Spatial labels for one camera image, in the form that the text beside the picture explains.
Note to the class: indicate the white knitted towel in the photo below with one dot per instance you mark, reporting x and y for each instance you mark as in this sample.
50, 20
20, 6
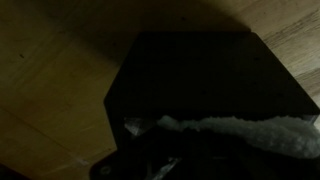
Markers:
283, 135

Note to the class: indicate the black perforated box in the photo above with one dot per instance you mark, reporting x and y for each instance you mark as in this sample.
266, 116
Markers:
193, 75

